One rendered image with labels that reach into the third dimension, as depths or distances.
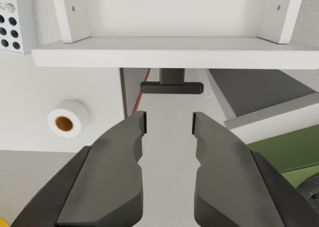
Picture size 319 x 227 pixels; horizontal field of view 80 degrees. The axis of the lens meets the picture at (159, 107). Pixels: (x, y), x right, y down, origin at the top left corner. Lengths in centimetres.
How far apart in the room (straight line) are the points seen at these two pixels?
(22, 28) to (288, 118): 52
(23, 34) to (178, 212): 183
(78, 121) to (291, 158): 41
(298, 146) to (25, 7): 55
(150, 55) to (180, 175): 149
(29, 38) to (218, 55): 33
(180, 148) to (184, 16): 124
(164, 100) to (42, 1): 95
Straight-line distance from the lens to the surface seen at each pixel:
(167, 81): 22
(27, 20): 41
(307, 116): 50
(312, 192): 44
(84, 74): 41
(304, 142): 48
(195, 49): 20
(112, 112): 43
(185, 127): 134
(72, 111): 41
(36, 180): 207
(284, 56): 22
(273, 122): 47
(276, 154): 45
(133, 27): 29
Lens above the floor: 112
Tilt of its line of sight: 62 degrees down
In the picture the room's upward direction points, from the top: 173 degrees counter-clockwise
